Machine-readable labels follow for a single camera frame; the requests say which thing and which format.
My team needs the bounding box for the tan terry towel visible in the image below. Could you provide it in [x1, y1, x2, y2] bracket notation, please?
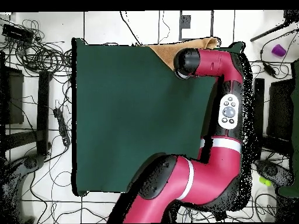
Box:
[147, 36, 221, 71]

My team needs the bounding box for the dark flat panel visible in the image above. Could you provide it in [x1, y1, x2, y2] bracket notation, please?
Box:
[266, 78, 295, 142]
[0, 65, 25, 125]

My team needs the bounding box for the dark green tablecloth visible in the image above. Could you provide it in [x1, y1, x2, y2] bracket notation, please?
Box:
[71, 37, 246, 197]

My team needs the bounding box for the black power strip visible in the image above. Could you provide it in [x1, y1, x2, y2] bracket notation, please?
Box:
[53, 107, 71, 147]

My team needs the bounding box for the black floor bar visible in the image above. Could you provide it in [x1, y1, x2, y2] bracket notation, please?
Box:
[36, 70, 51, 156]
[253, 78, 266, 160]

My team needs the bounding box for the grey chair base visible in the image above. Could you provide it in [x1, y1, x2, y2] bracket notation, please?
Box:
[0, 153, 47, 224]
[254, 159, 295, 190]

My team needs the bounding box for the small lime green object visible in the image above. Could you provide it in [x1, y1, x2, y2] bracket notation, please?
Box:
[258, 176, 273, 187]

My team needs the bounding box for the purple plastic cup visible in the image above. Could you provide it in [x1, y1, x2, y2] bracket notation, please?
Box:
[271, 44, 287, 58]

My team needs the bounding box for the black tripod leg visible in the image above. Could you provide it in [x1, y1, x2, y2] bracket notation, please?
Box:
[249, 10, 299, 43]

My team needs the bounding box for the black power brick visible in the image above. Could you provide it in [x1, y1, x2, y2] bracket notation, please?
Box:
[2, 23, 35, 41]

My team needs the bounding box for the black floor cable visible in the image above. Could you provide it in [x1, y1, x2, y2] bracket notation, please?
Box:
[119, 10, 144, 46]

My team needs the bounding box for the small black cable adapter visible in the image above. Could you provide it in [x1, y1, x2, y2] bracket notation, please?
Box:
[262, 62, 279, 77]

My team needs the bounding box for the black cable tangle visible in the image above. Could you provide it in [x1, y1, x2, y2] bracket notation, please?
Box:
[0, 18, 73, 78]

